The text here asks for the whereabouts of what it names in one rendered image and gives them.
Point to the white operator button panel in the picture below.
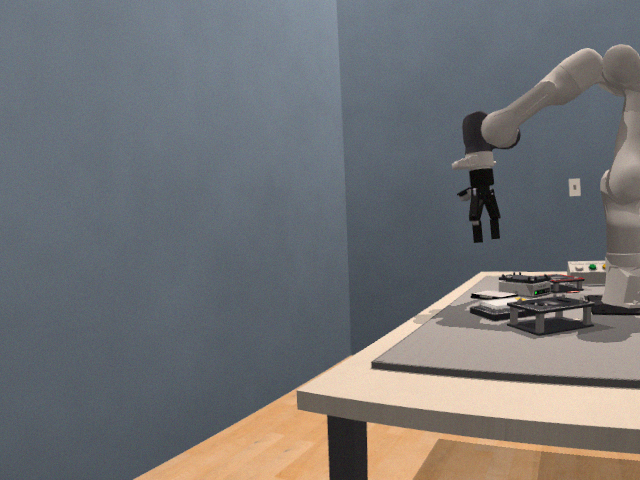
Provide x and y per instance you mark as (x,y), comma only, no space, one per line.
(595,275)

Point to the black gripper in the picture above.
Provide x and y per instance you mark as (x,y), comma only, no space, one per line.
(481,179)

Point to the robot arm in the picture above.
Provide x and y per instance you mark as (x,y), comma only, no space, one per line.
(621,184)

